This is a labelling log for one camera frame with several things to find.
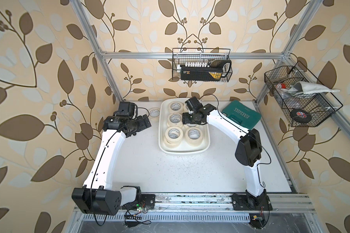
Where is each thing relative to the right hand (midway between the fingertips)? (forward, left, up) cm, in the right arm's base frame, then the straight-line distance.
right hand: (187, 119), depth 92 cm
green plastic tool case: (+9, -43, -9) cm, 45 cm away
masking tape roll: (+17, +24, -12) cm, 32 cm away
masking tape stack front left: (-4, +10, -13) cm, 17 cm away
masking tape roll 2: (+20, +7, -9) cm, 23 cm away
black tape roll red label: (-13, -56, +16) cm, 60 cm away
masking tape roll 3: (+8, +8, -11) cm, 16 cm away
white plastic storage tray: (-13, +3, -15) cm, 20 cm away
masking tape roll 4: (-5, -5, -13) cm, 15 cm away
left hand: (-11, +24, +12) cm, 29 cm away
